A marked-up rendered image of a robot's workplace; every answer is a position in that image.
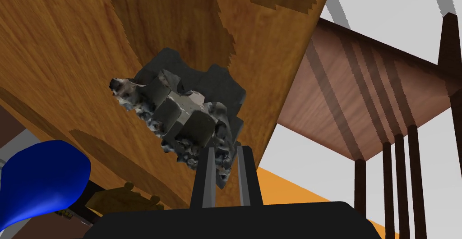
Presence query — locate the brass-coloured knobbed object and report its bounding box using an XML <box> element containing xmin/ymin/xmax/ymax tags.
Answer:
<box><xmin>84</xmin><ymin>182</ymin><xmax>165</xmax><ymax>216</ymax></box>

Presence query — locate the blue rounded object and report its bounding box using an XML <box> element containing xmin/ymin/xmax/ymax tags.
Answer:
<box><xmin>0</xmin><ymin>139</ymin><xmax>92</xmax><ymax>233</ymax></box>

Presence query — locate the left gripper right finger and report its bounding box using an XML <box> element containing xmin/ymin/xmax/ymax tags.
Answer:
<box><xmin>236</xmin><ymin>145</ymin><xmax>264</xmax><ymax>207</ymax></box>

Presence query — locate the grey blocky rough object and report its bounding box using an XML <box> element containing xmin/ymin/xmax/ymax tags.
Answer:
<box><xmin>109</xmin><ymin>47</ymin><xmax>248</xmax><ymax>190</ymax></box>

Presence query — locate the dark brown wooden chair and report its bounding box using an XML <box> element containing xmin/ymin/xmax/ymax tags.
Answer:
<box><xmin>276</xmin><ymin>11</ymin><xmax>462</xmax><ymax>239</ymax></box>

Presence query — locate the wooden table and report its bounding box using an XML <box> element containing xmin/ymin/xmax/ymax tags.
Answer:
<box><xmin>0</xmin><ymin>0</ymin><xmax>337</xmax><ymax>211</ymax></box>

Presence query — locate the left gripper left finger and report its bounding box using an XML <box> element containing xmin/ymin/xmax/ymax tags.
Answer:
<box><xmin>189</xmin><ymin>147</ymin><xmax>217</xmax><ymax>209</ymax></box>

